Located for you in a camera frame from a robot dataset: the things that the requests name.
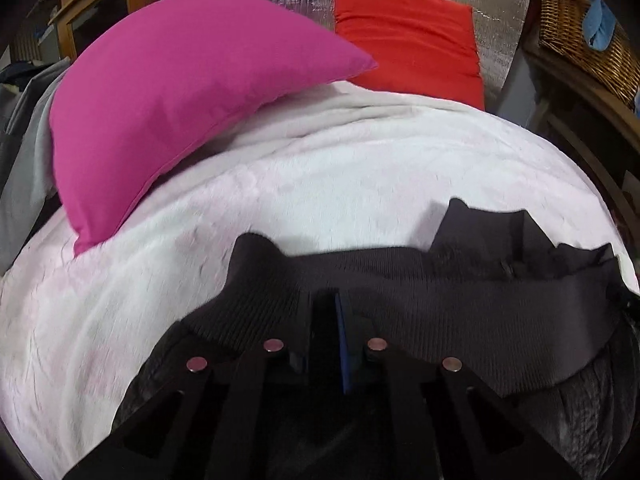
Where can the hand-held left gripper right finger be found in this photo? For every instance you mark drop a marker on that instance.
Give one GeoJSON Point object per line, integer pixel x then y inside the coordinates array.
{"type": "Point", "coordinates": [347, 350]}

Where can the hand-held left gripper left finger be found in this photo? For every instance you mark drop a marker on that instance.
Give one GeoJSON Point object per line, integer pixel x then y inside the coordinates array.
{"type": "Point", "coordinates": [280, 410]}

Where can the dark quilted jacket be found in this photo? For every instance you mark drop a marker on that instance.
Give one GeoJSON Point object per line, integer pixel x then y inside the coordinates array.
{"type": "Point", "coordinates": [450, 290]}

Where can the white blanket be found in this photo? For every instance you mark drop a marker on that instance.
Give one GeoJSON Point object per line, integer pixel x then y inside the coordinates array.
{"type": "Point", "coordinates": [325, 175]}

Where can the pink pillow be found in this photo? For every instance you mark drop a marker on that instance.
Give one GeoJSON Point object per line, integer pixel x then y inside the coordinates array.
{"type": "Point", "coordinates": [180, 100]}

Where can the red pillow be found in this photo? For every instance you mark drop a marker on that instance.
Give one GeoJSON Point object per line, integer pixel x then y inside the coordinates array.
{"type": "Point", "coordinates": [410, 45]}

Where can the wooden table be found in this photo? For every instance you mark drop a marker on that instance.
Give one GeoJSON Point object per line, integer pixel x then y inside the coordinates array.
{"type": "Point", "coordinates": [575, 125]}

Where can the grey garment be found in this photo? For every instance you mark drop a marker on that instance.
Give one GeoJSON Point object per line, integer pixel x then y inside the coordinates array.
{"type": "Point", "coordinates": [25, 135]}

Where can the wicker basket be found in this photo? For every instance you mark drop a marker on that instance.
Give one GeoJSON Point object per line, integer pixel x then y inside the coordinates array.
{"type": "Point", "coordinates": [565, 25]}

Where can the blue cloth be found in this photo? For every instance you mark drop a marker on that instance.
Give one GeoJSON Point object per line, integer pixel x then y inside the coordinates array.
{"type": "Point", "coordinates": [602, 20]}

